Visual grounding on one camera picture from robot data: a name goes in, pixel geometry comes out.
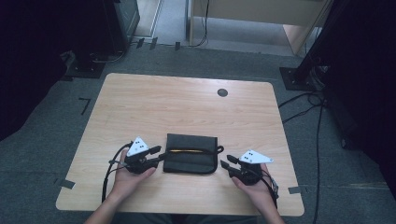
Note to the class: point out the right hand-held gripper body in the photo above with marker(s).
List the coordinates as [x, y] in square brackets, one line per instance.
[250, 169]

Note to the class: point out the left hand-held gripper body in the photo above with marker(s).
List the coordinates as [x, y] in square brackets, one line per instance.
[138, 155]

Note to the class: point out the dark grey cloth pouch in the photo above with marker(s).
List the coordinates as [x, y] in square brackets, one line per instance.
[190, 161]

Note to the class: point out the person's right hand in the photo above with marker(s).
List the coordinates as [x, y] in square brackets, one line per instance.
[257, 191]

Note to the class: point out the person's left hand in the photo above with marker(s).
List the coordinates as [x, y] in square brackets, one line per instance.
[129, 182]

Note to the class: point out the grey tape piece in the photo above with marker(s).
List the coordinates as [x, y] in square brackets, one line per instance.
[294, 189]
[67, 184]

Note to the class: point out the black round table grommet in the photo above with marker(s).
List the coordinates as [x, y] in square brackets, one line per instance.
[222, 92]

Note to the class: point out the black metal stand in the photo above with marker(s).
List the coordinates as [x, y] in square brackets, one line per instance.
[300, 79]
[85, 70]

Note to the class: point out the dark computer tower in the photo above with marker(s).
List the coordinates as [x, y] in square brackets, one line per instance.
[129, 18]

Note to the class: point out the dark curtain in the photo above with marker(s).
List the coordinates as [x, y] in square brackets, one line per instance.
[28, 62]
[370, 93]

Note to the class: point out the light wooden desk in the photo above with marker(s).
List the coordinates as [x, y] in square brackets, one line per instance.
[258, 11]

